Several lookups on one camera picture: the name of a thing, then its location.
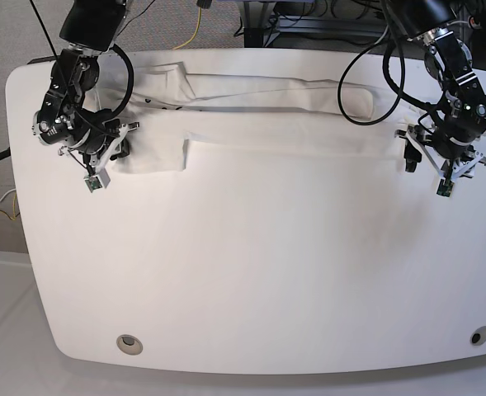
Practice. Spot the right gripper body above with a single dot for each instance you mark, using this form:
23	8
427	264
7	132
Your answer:
94	151

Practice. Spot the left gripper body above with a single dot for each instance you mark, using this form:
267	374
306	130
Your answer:
448	159

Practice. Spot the white printed T-shirt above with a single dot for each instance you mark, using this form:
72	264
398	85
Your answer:
175	108

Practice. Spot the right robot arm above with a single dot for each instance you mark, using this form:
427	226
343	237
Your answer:
90	29

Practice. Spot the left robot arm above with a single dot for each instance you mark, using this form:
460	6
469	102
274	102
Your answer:
459	116

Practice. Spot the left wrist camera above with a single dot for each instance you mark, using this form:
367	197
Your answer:
445	188

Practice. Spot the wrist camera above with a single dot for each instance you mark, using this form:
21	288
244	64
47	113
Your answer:
445	188
97	181

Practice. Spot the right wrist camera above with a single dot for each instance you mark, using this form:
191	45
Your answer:
97	181

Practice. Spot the right table cable grommet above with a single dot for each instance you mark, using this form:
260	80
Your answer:
478	337

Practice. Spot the table cable grommet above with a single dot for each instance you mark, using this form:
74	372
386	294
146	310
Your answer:
478	337
129	345

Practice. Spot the left table cable grommet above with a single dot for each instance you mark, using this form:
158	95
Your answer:
129	345

